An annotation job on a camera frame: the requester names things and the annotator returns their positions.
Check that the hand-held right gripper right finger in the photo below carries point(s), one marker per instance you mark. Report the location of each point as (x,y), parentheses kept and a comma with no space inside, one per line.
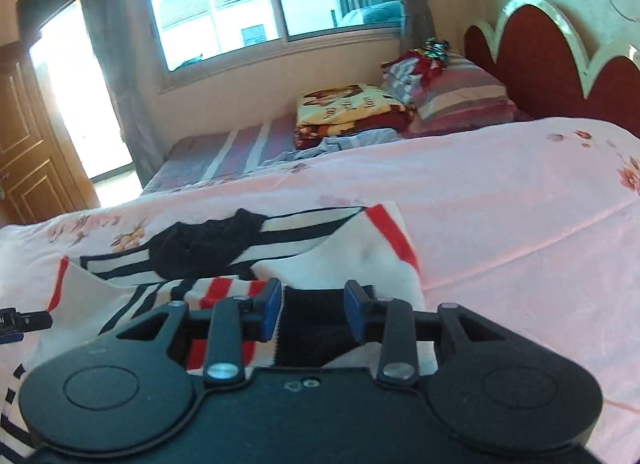
(354,313)

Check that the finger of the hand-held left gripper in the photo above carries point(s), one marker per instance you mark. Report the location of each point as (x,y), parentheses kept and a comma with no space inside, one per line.
(27,321)

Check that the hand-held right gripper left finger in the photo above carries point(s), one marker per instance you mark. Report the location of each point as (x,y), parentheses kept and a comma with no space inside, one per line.
(269,311)

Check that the striped knit sweater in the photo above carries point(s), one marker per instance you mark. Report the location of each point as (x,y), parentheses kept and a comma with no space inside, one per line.
(215,249)

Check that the pile of red striped clothes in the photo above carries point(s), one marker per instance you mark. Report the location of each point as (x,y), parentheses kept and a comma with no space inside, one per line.
(412,69)

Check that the purple striped mattress sheet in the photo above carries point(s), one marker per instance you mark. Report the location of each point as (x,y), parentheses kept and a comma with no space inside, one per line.
(220,156)

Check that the grey-blue crumpled cloth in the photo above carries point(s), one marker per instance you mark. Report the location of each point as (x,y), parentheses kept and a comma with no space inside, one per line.
(345,143)

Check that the wooden door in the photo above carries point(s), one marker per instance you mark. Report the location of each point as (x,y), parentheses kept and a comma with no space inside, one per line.
(35,144)

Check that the pink floral bed sheet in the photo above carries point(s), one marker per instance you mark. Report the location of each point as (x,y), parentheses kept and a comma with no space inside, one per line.
(500,204)

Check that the folded printed blanket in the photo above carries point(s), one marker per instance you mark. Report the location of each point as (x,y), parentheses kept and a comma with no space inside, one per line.
(345,106)

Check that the striped pillow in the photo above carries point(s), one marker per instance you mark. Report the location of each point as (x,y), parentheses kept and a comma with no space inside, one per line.
(465,94)

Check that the teal cloth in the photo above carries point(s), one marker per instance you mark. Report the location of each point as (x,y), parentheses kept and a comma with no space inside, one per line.
(375,14)

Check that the red scalloped headboard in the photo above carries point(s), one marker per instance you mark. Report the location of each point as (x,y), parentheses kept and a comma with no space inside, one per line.
(540,59)

